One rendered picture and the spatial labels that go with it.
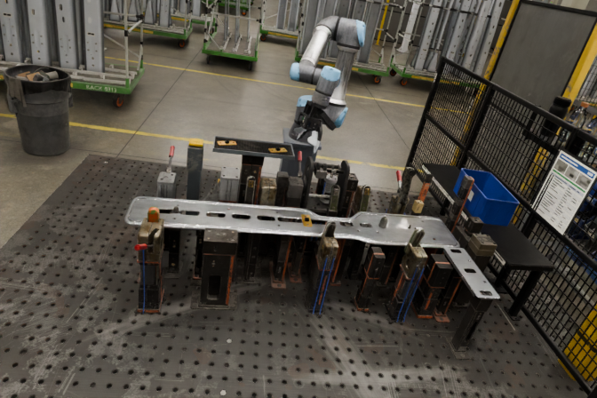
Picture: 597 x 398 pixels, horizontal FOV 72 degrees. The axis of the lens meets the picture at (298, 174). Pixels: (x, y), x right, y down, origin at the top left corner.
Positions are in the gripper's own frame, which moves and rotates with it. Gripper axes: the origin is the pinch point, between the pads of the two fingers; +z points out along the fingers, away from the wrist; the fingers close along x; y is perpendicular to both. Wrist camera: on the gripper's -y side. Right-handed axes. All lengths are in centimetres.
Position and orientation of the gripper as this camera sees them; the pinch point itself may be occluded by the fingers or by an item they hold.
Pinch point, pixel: (306, 147)
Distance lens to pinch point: 180.4
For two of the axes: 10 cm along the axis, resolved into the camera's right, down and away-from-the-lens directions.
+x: 4.7, 4.6, -7.5
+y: -8.1, -1.1, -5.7
